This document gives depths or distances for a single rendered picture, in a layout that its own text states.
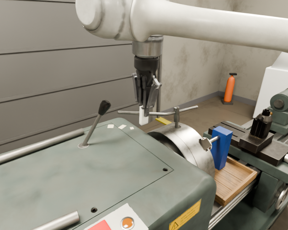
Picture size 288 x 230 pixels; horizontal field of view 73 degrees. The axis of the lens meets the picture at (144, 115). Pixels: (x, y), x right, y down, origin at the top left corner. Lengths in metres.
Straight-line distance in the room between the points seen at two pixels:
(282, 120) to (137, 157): 1.36
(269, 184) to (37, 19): 2.33
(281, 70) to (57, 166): 3.46
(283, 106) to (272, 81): 2.02
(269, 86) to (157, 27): 3.44
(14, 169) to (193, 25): 0.57
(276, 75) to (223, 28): 3.32
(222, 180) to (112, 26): 0.93
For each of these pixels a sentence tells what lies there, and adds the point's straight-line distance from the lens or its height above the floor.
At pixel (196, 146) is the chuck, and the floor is 1.21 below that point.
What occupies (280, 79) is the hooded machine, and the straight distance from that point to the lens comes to 3.70.
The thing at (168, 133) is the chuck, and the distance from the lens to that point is 0.74.
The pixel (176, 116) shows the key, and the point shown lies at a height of 1.29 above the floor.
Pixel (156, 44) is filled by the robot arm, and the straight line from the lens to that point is 0.56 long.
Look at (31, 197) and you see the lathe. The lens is 0.55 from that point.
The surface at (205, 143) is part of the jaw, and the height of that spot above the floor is 1.19.
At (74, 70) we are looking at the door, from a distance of 2.50.
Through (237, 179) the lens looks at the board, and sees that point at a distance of 1.16.
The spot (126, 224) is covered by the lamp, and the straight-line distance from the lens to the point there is 0.44.
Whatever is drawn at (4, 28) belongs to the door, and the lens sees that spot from 2.32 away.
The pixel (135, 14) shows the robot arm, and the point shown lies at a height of 1.63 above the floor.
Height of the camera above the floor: 1.62
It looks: 26 degrees down
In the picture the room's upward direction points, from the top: straight up
